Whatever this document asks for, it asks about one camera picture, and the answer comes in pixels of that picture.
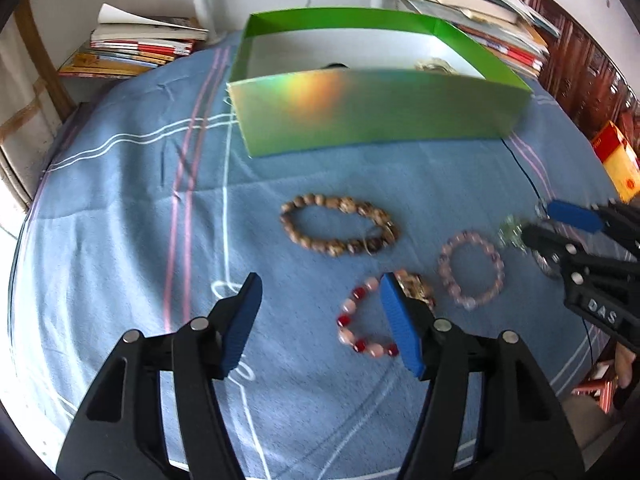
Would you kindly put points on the blue striped bedsheet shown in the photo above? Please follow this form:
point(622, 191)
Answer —
point(150, 200)

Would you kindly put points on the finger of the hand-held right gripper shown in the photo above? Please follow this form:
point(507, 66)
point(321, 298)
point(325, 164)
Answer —
point(572, 216)
point(600, 290)

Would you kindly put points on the green stone pendant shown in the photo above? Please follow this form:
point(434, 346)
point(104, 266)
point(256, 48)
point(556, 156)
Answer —
point(511, 235)

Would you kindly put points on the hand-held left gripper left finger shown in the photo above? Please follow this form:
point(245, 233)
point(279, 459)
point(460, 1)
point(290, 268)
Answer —
point(244, 327)

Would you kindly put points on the dark bead jewelry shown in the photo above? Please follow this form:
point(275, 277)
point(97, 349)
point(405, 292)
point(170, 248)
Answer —
point(334, 65)

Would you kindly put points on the wooden post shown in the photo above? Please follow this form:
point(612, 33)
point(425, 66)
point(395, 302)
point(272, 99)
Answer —
point(37, 50)

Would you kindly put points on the dark wooden cabinet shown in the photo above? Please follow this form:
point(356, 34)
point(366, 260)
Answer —
point(585, 60)

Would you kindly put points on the red and yellow box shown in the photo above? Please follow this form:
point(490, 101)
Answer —
point(620, 160)

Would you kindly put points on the small stack of books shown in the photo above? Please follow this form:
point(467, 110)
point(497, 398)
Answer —
point(135, 42)

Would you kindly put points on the large stack of books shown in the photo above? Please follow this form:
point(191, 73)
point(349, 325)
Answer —
point(475, 15)

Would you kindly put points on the person's right hand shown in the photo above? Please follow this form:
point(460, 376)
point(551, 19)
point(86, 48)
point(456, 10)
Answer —
point(623, 366)

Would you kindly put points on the green cardboard box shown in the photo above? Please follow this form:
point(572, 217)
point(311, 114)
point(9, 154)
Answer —
point(375, 110)

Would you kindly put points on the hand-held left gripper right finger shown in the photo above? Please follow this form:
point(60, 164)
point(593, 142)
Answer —
point(400, 330)

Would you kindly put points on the pale gold jewelry pile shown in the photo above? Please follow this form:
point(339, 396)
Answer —
point(434, 66)

